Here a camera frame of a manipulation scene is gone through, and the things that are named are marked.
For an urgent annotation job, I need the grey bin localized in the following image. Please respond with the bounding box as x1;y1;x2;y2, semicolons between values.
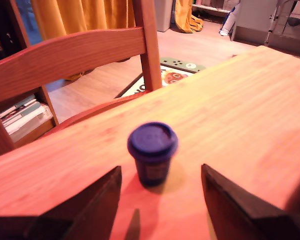
153;0;175;33

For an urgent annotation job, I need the white cabinet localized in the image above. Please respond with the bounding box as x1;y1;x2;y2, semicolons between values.
230;0;280;42

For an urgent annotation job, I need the wooden chair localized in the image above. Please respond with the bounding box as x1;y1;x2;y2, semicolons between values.
0;0;163;158

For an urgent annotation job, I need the stack of magazines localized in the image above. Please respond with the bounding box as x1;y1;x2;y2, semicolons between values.
0;96;54;143

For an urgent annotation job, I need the printed floor mat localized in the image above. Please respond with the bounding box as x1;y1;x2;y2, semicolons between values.
114;56;207;99

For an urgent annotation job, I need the wooden bookshelf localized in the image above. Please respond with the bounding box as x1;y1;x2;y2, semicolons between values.
0;0;60;150

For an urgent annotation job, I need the blue coffee capsule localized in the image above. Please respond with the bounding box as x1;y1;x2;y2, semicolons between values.
126;121;180;188

